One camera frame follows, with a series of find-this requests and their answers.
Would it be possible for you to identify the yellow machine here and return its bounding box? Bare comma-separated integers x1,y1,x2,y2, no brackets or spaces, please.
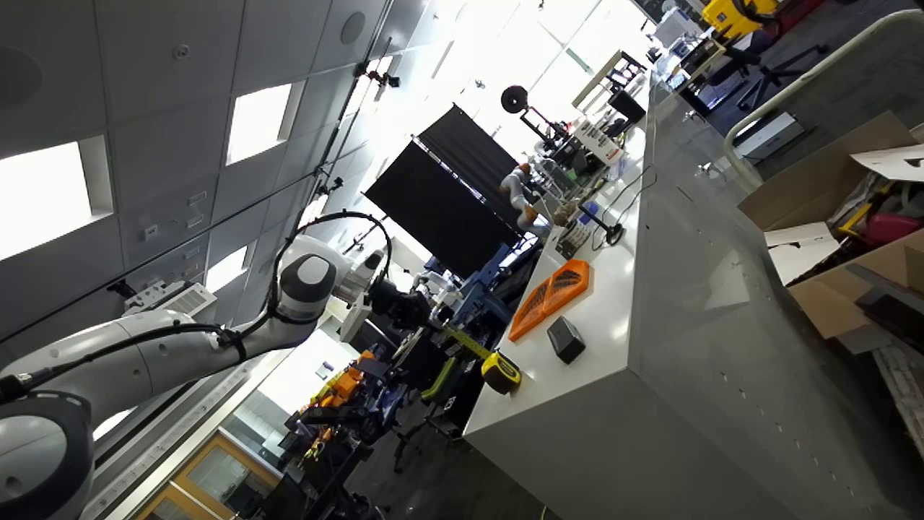
700,0,785,45

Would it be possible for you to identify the grey cabinet with white top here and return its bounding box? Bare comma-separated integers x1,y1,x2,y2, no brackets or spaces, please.
463,76,924,520

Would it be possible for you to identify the orange and black equipment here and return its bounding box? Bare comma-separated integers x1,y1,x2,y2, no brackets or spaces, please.
287,348,390,469

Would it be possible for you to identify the small brown cardboard box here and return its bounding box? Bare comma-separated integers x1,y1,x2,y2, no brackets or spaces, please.
788,230,924,341

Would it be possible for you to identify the black monitor panel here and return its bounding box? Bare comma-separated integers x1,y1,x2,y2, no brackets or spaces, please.
417,102,530,211

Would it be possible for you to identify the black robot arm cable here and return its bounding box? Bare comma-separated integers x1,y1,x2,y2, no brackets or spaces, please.
213,208,398,341

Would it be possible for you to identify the white paper sheet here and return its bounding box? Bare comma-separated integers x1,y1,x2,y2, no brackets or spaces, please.
763,219,846,290

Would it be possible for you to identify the orange tool case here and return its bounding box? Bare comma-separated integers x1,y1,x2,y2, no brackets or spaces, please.
505,258,596,348

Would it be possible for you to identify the black filament spool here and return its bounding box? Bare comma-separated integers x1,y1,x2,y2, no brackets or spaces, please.
498,84,534,118

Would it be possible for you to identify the small black block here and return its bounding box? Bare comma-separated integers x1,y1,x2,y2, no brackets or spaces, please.
545,315,589,368

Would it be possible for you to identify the yellow measuring tape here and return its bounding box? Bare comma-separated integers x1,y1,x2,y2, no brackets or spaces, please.
478,349,530,399

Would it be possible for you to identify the large black framed board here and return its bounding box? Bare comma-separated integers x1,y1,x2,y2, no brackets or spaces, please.
365,139,527,282

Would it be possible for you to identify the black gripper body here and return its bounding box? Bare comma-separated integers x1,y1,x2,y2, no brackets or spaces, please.
366,277,430,332

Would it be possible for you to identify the large open cardboard box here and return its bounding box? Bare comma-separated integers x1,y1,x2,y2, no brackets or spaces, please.
736,108,924,235

